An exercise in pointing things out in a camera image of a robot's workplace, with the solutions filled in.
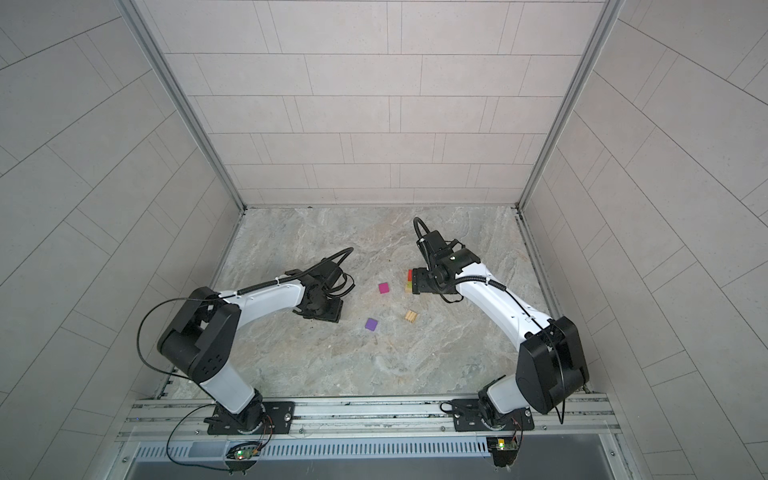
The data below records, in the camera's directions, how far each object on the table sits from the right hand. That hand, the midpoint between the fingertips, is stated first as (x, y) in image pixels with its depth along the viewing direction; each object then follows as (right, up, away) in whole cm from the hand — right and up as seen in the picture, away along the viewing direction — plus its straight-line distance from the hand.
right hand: (424, 285), depth 84 cm
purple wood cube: (-15, -12, +3) cm, 20 cm away
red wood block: (-3, +1, +13) cm, 13 cm away
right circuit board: (+17, -34, -14) cm, 41 cm away
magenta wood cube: (-12, -3, +11) cm, 16 cm away
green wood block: (-4, -1, +9) cm, 10 cm away
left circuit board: (-41, -33, -19) cm, 56 cm away
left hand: (-25, -9, +7) cm, 27 cm away
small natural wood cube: (-3, -10, +4) cm, 11 cm away
